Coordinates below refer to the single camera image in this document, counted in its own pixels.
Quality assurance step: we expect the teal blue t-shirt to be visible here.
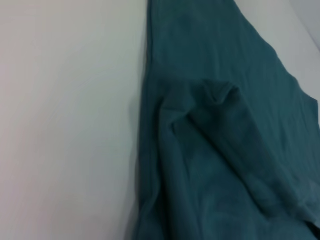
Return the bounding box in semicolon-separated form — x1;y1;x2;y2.
134;0;320;240

